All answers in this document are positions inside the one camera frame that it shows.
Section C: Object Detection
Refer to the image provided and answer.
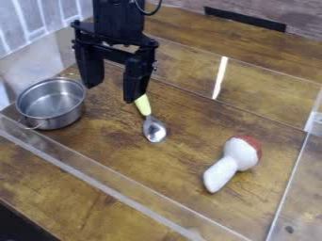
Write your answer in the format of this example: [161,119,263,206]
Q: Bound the black cable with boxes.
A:
[131,0,163,17]

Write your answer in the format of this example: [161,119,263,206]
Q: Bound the green handled metal spoon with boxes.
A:
[135,94,167,143]

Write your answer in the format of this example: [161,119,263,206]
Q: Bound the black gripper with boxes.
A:
[70,21,160,104]

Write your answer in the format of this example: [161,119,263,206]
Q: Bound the red white toy mushroom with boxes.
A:
[203,135,261,193]

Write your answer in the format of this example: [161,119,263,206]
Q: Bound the small steel pot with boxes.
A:
[14,77,85,130]

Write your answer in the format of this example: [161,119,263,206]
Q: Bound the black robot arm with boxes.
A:
[70,0,161,104]

